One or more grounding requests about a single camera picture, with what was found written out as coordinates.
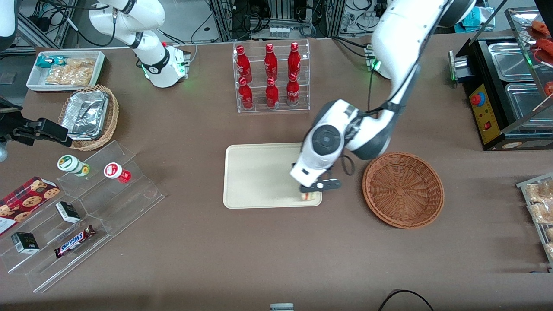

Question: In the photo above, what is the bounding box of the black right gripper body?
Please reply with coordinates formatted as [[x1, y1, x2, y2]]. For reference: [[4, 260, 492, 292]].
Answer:
[[0, 97, 27, 147]]

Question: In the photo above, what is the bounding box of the cream plastic tray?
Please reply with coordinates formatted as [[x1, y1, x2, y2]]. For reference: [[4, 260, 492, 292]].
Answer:
[[223, 143, 323, 209]]

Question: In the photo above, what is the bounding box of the wicker basket with foil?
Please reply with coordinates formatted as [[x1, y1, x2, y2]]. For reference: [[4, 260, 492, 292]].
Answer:
[[58, 85, 120, 151]]

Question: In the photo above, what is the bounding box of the round brown wicker basket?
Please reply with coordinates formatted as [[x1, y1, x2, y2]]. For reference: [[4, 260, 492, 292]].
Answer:
[[362, 152, 445, 229]]

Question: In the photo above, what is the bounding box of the tray of packaged snacks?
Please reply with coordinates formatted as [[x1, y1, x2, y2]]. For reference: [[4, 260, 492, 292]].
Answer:
[[516, 172, 553, 270]]

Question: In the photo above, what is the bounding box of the stack of foil trays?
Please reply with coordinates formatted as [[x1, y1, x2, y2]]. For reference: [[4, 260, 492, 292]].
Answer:
[[60, 90, 109, 140]]

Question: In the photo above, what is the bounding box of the white cup green lid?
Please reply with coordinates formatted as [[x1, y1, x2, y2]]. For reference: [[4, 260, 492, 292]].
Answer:
[[57, 154, 91, 177]]

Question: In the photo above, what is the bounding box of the white rectangular snack bin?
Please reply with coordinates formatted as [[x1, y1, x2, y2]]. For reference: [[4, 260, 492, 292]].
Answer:
[[26, 50, 107, 93]]

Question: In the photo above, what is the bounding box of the clear bag of crackers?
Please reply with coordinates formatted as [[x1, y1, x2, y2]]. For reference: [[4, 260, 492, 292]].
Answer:
[[44, 58, 96, 86]]

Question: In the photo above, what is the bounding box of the teal snack packet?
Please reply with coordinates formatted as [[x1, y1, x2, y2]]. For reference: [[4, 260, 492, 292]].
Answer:
[[36, 55, 66, 69]]

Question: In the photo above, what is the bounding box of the red cookie box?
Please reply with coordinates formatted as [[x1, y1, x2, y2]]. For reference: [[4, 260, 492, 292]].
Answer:
[[0, 176, 61, 236]]

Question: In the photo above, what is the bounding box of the white cup red lid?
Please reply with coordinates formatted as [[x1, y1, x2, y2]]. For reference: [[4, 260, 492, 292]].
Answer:
[[104, 162, 132, 184]]

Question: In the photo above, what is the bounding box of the small black box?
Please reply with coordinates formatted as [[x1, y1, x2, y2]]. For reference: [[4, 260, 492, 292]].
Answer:
[[11, 232, 40, 254], [55, 201, 82, 224]]

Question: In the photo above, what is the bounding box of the red cola bottle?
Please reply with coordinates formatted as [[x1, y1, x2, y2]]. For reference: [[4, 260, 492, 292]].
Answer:
[[265, 77, 280, 109], [287, 42, 302, 79], [286, 73, 300, 107], [264, 43, 279, 82], [238, 77, 254, 110], [236, 45, 253, 83]]

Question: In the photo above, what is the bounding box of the clear acrylic stepped stand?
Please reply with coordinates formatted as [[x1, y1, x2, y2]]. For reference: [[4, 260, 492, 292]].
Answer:
[[0, 140, 166, 294]]

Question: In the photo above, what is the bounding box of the snickers chocolate bar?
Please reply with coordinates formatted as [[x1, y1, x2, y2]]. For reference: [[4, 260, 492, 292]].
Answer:
[[54, 225, 96, 259]]

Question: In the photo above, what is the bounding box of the clear acrylic bottle rack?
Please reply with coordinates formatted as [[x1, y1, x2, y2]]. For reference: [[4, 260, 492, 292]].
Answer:
[[233, 38, 311, 114]]

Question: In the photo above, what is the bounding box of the black food warmer yellow panel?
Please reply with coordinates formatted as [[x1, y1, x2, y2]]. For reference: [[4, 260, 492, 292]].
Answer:
[[448, 8, 553, 152]]

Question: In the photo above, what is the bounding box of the clear bag of pastry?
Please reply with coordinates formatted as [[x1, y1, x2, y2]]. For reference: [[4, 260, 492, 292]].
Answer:
[[529, 203, 553, 226], [524, 180, 553, 204]]

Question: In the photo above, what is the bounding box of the steel warmer pan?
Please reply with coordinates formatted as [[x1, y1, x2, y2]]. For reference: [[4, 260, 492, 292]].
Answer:
[[488, 41, 535, 82], [504, 82, 553, 131]]

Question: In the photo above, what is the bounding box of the teal plastic bag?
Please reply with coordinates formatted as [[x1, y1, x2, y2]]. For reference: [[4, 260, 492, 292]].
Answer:
[[454, 6, 496, 34]]

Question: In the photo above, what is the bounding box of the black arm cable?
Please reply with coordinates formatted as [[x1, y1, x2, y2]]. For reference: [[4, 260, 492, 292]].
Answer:
[[340, 60, 422, 176]]

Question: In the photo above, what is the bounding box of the black cable loop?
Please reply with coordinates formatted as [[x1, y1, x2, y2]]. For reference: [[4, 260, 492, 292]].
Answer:
[[378, 289, 435, 311]]

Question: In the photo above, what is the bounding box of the aluminium frame equipment rack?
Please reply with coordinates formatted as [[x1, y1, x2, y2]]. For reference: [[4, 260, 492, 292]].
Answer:
[[209, 0, 347, 42]]

